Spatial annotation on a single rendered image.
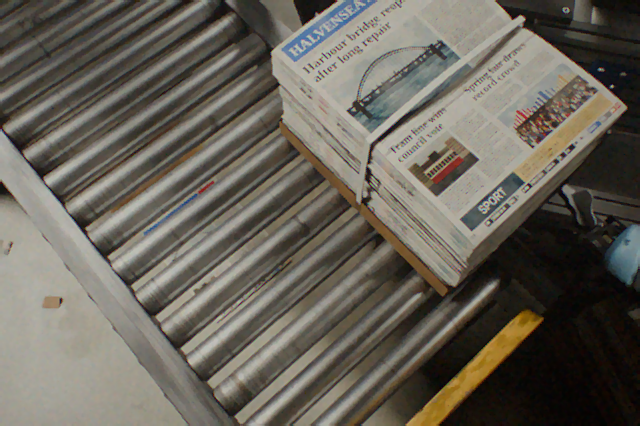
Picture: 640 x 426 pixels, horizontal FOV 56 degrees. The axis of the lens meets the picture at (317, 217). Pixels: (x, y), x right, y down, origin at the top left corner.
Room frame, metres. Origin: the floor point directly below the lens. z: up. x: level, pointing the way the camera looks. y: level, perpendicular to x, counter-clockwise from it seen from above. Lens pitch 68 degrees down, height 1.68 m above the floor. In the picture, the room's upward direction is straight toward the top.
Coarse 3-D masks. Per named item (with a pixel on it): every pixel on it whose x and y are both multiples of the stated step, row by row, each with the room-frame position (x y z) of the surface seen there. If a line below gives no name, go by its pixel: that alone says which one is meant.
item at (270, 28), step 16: (224, 0) 0.80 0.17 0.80; (240, 0) 0.80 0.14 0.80; (256, 0) 0.80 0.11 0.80; (240, 16) 0.76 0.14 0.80; (256, 16) 0.76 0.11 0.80; (272, 16) 0.76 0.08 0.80; (256, 32) 0.73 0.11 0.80; (272, 32) 0.72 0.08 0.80; (288, 32) 0.72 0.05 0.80; (272, 48) 0.69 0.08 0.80; (512, 240) 0.32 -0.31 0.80; (496, 256) 0.30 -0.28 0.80; (512, 256) 0.30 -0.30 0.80; (528, 256) 0.30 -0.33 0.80; (512, 272) 0.27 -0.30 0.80; (528, 272) 0.27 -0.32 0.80; (544, 272) 0.27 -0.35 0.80; (512, 288) 0.26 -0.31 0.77; (528, 288) 0.25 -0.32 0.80; (544, 288) 0.25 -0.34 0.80; (560, 288) 0.25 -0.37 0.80; (512, 304) 0.24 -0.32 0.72; (528, 304) 0.23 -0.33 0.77; (544, 304) 0.22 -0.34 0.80
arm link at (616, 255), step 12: (636, 228) 0.29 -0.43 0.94; (624, 240) 0.28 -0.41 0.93; (636, 240) 0.27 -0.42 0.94; (612, 252) 0.27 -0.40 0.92; (624, 252) 0.26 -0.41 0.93; (636, 252) 0.26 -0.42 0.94; (612, 264) 0.25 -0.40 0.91; (624, 264) 0.25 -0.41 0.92; (636, 264) 0.24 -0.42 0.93; (624, 276) 0.23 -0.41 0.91; (636, 276) 0.23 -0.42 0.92; (636, 288) 0.22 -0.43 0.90
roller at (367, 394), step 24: (456, 288) 0.25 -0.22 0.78; (480, 288) 0.25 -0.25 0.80; (432, 312) 0.21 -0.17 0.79; (456, 312) 0.21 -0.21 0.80; (408, 336) 0.18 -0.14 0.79; (432, 336) 0.17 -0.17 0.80; (384, 360) 0.14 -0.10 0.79; (408, 360) 0.14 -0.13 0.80; (360, 384) 0.11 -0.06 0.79; (384, 384) 0.11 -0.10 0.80; (336, 408) 0.07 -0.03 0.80; (360, 408) 0.07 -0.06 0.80
